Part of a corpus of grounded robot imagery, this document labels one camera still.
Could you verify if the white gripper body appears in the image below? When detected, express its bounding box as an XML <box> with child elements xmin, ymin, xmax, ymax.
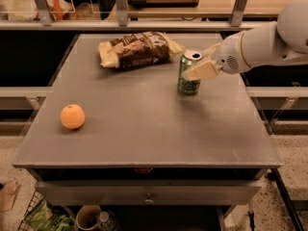
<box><xmin>215</xmin><ymin>32</ymin><xmax>251</xmax><ymax>74</ymax></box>

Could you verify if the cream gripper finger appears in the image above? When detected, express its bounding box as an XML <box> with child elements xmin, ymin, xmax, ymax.
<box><xmin>182</xmin><ymin>60</ymin><xmax>221</xmax><ymax>81</ymax></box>
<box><xmin>202</xmin><ymin>43</ymin><xmax>219</xmax><ymax>58</ymax></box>

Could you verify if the green soda can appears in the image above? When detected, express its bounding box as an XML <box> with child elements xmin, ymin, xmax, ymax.
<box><xmin>178</xmin><ymin>50</ymin><xmax>203</xmax><ymax>95</ymax></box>

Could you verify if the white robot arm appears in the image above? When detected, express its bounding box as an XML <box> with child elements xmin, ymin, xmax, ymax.
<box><xmin>182</xmin><ymin>0</ymin><xmax>308</xmax><ymax>81</ymax></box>

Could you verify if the brown chip bag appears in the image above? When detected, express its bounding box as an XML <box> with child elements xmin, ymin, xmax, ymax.
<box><xmin>98</xmin><ymin>31</ymin><xmax>185</xmax><ymax>68</ymax></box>

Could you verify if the orange white bag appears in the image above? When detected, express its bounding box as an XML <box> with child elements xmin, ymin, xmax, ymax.
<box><xmin>6</xmin><ymin>0</ymin><xmax>76</xmax><ymax>21</ymax></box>

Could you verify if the green snack bag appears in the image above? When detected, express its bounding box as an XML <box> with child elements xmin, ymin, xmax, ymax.
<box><xmin>30</xmin><ymin>199</ymin><xmax>75</xmax><ymax>231</ymax></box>

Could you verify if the brown paper bag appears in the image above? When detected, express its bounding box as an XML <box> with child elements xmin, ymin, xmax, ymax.
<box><xmin>0</xmin><ymin>181</ymin><xmax>20</xmax><ymax>212</ymax></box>

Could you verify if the grey table drawer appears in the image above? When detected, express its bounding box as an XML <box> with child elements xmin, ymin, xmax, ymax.
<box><xmin>36</xmin><ymin>180</ymin><xmax>261</xmax><ymax>206</ymax></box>

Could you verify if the orange fruit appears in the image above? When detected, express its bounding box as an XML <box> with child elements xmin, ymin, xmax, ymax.
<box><xmin>60</xmin><ymin>104</ymin><xmax>86</xmax><ymax>130</ymax></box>

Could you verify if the plastic bottle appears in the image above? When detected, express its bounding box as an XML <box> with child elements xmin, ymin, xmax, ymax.
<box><xmin>97</xmin><ymin>211</ymin><xmax>120</xmax><ymax>231</ymax></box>

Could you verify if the paper cup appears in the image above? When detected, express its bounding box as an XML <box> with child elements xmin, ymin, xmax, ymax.
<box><xmin>75</xmin><ymin>205</ymin><xmax>101</xmax><ymax>231</ymax></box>

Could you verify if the metal rail with brackets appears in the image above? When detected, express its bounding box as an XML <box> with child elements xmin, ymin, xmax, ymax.
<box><xmin>0</xmin><ymin>0</ymin><xmax>280</xmax><ymax>32</ymax></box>

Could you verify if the wire basket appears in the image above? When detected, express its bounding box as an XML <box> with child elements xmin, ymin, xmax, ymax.
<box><xmin>17</xmin><ymin>191</ymin><xmax>43</xmax><ymax>231</ymax></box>

